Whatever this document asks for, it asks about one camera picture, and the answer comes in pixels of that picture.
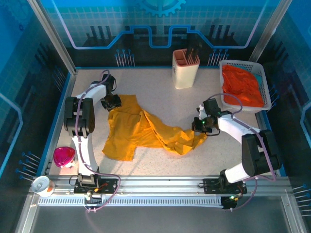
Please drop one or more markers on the yellow t-shirt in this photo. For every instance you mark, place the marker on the yellow t-shirt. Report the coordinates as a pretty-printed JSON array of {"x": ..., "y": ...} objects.
[{"x": 128, "y": 131}]

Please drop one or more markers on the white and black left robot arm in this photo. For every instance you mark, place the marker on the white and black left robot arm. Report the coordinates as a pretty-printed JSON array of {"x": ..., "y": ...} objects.
[{"x": 83, "y": 150}]

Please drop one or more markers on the orange t-shirt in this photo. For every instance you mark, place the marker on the orange t-shirt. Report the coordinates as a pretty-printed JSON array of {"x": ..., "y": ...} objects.
[{"x": 240, "y": 85}]

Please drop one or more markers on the cream knife block pink rim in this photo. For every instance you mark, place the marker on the cream knife block pink rim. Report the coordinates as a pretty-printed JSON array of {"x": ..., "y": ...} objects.
[{"x": 184, "y": 72}]

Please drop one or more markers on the teal cloth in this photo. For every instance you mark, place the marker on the teal cloth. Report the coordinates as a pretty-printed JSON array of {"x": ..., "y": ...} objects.
[{"x": 258, "y": 78}]

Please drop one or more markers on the white plastic basket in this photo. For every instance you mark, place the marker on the white plastic basket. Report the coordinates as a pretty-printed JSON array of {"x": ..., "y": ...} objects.
[{"x": 264, "y": 75}]

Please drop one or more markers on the pink plastic bowl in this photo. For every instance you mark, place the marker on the pink plastic bowl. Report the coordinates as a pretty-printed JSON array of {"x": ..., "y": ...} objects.
[{"x": 64, "y": 156}]

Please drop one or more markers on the white drink can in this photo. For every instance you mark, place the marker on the white drink can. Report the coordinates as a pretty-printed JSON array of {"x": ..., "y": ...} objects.
[{"x": 42, "y": 187}]

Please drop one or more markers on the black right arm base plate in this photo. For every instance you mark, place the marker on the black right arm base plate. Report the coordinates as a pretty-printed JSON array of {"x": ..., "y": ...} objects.
[{"x": 210, "y": 185}]

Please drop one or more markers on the aluminium mounting rail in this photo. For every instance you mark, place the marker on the aluminium mounting rail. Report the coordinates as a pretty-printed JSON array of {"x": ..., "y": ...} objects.
[{"x": 158, "y": 184}]

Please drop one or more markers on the aluminium frame post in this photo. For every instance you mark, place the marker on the aluminium frame post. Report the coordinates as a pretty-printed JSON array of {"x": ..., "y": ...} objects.
[
  {"x": 267, "y": 31},
  {"x": 51, "y": 36}
]

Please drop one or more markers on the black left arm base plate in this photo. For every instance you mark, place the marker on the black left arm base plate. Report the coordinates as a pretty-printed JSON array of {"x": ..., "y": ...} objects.
[{"x": 109, "y": 182}]

